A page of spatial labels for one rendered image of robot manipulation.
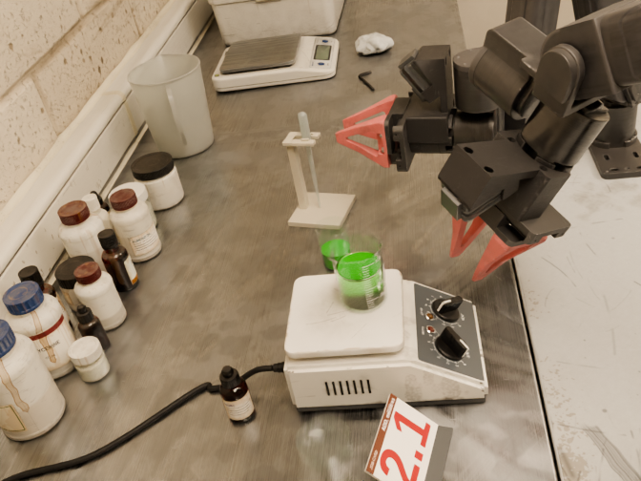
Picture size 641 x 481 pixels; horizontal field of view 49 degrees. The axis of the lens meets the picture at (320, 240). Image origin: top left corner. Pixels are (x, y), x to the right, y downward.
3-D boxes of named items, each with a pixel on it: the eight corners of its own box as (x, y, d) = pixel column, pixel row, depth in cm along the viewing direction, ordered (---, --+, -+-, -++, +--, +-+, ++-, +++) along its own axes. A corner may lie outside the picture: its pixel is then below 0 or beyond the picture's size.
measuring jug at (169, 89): (229, 161, 121) (207, 80, 113) (156, 181, 120) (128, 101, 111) (215, 119, 136) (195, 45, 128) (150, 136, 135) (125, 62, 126)
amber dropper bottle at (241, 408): (225, 407, 76) (209, 363, 72) (251, 398, 77) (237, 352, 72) (231, 428, 74) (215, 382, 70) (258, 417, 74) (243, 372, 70)
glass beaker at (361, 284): (372, 278, 77) (362, 218, 72) (400, 303, 72) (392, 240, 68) (324, 302, 75) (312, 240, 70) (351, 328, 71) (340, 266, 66)
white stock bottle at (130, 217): (117, 261, 102) (93, 204, 96) (138, 239, 106) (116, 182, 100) (149, 265, 100) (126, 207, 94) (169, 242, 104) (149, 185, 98)
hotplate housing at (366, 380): (475, 318, 81) (472, 263, 76) (489, 407, 70) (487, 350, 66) (287, 330, 84) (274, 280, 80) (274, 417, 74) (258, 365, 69)
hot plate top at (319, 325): (403, 273, 77) (402, 266, 77) (405, 352, 67) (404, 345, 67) (296, 282, 79) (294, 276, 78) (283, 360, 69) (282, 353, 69)
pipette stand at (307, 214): (356, 198, 105) (344, 122, 98) (340, 230, 99) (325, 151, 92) (307, 196, 108) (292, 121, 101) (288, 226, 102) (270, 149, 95)
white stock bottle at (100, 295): (134, 312, 92) (113, 261, 87) (110, 336, 89) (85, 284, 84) (109, 303, 94) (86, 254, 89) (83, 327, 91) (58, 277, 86)
